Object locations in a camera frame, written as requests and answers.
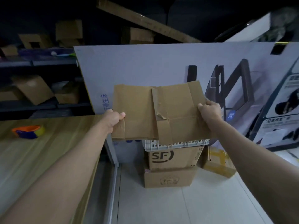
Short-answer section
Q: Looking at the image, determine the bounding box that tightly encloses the brown carton faint print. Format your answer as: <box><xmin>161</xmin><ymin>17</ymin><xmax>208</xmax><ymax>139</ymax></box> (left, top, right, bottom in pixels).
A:
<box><xmin>143</xmin><ymin>166</ymin><xmax>198</xmax><ymax>189</ymax></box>

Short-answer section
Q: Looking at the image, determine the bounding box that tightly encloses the open brown shelf box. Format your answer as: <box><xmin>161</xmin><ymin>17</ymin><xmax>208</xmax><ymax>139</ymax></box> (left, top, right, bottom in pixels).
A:
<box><xmin>55</xmin><ymin>20</ymin><xmax>84</xmax><ymax>48</ymax></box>
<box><xmin>18</xmin><ymin>34</ymin><xmax>53</xmax><ymax>50</ymax></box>

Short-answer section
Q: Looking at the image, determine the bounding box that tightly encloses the orange blue yellow tape roll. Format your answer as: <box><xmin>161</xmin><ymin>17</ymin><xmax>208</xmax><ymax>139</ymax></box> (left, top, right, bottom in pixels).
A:
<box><xmin>12</xmin><ymin>124</ymin><xmax>45</xmax><ymax>140</ymax></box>

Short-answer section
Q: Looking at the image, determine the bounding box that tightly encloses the dark metal shelf unit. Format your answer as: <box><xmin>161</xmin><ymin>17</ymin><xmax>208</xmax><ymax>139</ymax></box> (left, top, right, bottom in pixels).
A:
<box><xmin>0</xmin><ymin>0</ymin><xmax>95</xmax><ymax>120</ymax></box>

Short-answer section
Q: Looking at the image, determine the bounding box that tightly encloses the person's right hand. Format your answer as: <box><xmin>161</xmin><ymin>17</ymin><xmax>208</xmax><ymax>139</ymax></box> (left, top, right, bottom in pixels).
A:
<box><xmin>197</xmin><ymin>100</ymin><xmax>224</xmax><ymax>126</ymax></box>

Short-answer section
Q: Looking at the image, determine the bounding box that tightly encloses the large dim brown carton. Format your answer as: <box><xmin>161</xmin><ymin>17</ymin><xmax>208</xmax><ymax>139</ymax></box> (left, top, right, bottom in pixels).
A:
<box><xmin>121</xmin><ymin>26</ymin><xmax>156</xmax><ymax>44</ymax></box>

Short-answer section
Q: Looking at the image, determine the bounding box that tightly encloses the cardboard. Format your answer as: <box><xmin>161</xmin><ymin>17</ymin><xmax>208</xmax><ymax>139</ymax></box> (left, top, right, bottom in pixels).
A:
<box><xmin>151</xmin><ymin>81</ymin><xmax>216</xmax><ymax>145</ymax></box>

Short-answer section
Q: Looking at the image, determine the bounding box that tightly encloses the person's left forearm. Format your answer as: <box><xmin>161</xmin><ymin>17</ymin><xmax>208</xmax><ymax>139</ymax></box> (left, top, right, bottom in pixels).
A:
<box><xmin>0</xmin><ymin>122</ymin><xmax>114</xmax><ymax>224</ymax></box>

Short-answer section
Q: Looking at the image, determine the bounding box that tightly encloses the person's left hand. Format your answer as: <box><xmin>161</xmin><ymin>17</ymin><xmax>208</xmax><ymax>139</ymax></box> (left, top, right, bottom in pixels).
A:
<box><xmin>100</xmin><ymin>109</ymin><xmax>126</xmax><ymax>136</ymax></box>

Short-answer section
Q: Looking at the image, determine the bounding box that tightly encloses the white plastic crate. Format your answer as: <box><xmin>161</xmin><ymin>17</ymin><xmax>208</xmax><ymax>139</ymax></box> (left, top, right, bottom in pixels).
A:
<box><xmin>142</xmin><ymin>138</ymin><xmax>211</xmax><ymax>152</ymax></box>

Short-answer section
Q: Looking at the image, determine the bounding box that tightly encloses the large white printed carton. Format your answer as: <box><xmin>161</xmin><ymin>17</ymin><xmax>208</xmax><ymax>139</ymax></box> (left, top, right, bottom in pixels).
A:
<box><xmin>74</xmin><ymin>42</ymin><xmax>299</xmax><ymax>144</ymax></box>

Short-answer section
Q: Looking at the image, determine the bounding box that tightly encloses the small brown cardboard box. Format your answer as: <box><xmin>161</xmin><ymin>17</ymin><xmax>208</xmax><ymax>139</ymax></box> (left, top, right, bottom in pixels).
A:
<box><xmin>112</xmin><ymin>84</ymin><xmax>159</xmax><ymax>140</ymax></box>

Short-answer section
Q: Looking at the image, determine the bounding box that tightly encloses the long flat brown carton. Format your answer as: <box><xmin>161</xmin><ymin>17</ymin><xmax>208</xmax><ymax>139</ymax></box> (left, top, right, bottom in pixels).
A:
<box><xmin>96</xmin><ymin>0</ymin><xmax>202</xmax><ymax>44</ymax></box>

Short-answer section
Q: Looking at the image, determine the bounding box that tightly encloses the small brown shelf box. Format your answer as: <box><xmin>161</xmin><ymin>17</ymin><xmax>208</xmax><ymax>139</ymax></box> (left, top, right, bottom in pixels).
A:
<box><xmin>0</xmin><ymin>45</ymin><xmax>19</xmax><ymax>57</ymax></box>

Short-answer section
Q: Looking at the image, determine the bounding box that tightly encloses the person's right forearm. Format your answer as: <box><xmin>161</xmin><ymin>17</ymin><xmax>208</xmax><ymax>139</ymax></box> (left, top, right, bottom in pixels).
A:
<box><xmin>209</xmin><ymin>116</ymin><xmax>299</xmax><ymax>224</ymax></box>

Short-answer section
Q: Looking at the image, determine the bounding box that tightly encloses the white slanted flat carton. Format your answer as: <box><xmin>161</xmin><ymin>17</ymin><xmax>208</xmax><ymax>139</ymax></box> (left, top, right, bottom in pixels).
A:
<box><xmin>223</xmin><ymin>12</ymin><xmax>273</xmax><ymax>43</ymax></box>

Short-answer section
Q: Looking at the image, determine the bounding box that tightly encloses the grey crumpled bag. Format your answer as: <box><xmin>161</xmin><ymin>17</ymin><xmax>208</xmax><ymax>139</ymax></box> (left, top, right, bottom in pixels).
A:
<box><xmin>257</xmin><ymin>7</ymin><xmax>299</xmax><ymax>42</ymax></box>

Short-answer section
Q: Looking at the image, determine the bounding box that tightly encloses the large brown carton black logo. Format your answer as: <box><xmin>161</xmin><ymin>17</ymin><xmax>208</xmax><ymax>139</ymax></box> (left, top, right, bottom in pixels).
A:
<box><xmin>148</xmin><ymin>146</ymin><xmax>205</xmax><ymax>172</ymax></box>

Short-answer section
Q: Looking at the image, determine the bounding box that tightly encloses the white carton with photo prints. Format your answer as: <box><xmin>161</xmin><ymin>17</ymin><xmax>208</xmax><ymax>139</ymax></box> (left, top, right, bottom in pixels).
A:
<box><xmin>249</xmin><ymin>56</ymin><xmax>299</xmax><ymax>152</ymax></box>

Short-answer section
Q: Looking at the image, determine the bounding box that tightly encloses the grey metal table frame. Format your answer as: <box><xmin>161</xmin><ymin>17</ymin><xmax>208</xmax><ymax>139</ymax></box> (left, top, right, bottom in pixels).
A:
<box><xmin>102</xmin><ymin>135</ymin><xmax>120</xmax><ymax>224</ymax></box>

